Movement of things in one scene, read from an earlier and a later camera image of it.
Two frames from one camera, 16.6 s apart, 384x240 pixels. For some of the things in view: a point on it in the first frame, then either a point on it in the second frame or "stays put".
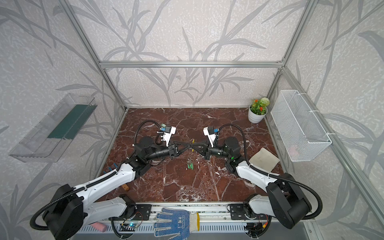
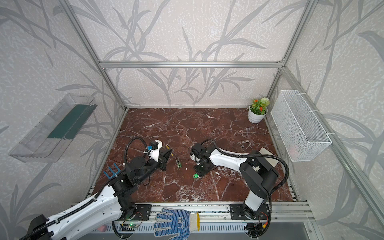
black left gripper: x=172 y=150 to x=163 y=157
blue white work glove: x=181 y=222 stays put
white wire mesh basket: x=300 y=128 stays put
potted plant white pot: x=255 y=118 stays put
